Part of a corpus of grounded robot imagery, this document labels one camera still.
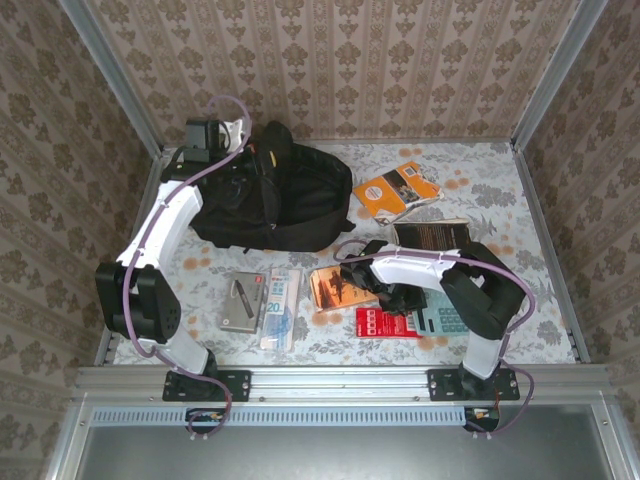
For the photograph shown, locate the orange sunset cover book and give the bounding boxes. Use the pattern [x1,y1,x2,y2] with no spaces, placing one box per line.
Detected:
[308,264,379,314]

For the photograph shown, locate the red pack with barcode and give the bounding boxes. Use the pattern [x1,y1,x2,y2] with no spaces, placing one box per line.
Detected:
[355,305,424,339]

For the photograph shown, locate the black backpack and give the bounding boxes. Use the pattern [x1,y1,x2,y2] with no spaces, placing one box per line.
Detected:
[189,119,357,254]

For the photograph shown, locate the dark brown book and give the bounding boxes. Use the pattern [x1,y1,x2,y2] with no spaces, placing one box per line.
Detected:
[392,218,471,251]

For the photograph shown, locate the orange book with photo cover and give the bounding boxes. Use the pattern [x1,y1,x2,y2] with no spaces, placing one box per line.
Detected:
[352,160,445,226]

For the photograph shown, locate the clear ruler set package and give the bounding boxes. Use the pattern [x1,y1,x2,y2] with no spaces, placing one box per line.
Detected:
[259,267,304,351]

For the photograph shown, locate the teal calculator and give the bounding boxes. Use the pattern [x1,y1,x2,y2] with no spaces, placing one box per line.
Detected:
[412,287,472,337]

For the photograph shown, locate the grey pen box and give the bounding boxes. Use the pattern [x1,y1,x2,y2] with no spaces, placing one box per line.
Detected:
[218,271,269,335]

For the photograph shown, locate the floral white tablecloth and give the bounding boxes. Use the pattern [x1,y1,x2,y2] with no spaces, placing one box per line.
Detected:
[113,141,577,366]

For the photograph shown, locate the grey metal panel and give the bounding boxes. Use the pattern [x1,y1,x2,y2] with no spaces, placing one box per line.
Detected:
[47,402,629,480]

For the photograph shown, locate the aluminium side rail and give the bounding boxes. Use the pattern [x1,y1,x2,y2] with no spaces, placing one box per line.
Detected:
[508,142,592,364]
[93,149,169,366]

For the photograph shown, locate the aluminium mounting rail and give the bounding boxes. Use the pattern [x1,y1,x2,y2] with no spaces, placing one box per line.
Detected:
[74,363,614,401]

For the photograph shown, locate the aluminium upright frame post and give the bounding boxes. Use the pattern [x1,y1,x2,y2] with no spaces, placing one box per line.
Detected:
[58,0,165,157]
[510,0,610,151]

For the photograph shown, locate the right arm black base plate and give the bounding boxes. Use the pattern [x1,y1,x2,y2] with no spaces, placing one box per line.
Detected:
[427,368,521,403]

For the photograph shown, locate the grey slotted cable duct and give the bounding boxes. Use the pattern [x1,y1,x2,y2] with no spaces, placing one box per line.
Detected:
[92,405,474,427]

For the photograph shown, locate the aluminium rear rail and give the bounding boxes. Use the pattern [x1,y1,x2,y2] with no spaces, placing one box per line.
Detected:
[162,135,516,149]

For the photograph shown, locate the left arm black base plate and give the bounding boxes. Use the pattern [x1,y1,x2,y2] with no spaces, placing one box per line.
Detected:
[162,368,252,403]

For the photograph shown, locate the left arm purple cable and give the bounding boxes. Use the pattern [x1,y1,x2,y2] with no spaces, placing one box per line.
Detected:
[122,94,254,444]

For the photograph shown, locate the black cable connector box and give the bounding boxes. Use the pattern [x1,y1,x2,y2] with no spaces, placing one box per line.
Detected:
[185,407,232,435]
[463,407,501,434]

